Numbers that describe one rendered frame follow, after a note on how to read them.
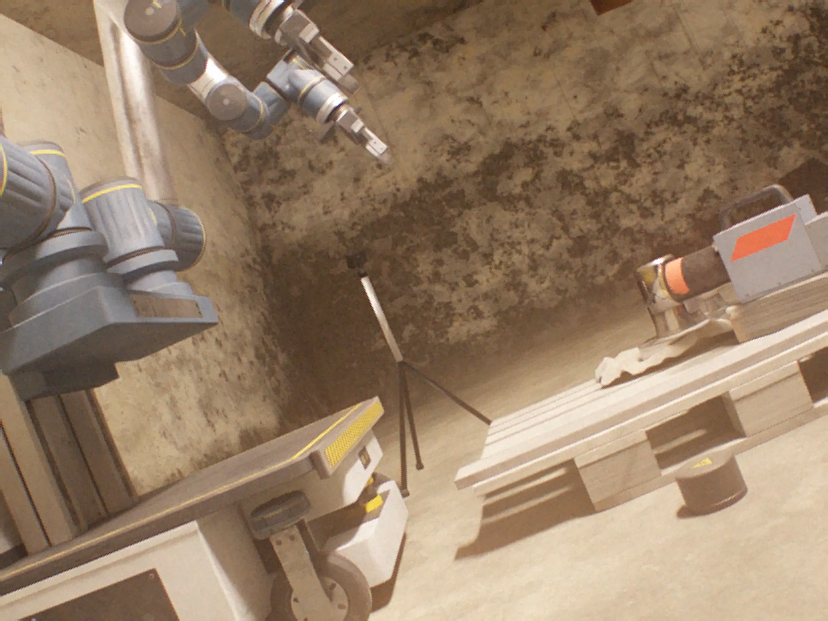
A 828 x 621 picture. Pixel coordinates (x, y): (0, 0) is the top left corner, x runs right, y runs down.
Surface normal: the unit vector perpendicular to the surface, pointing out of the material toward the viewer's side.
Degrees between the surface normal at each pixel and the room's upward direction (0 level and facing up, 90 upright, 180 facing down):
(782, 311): 90
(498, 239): 90
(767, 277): 90
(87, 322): 90
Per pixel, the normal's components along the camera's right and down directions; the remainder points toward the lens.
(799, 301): -0.70, 0.27
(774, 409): -0.11, 0.01
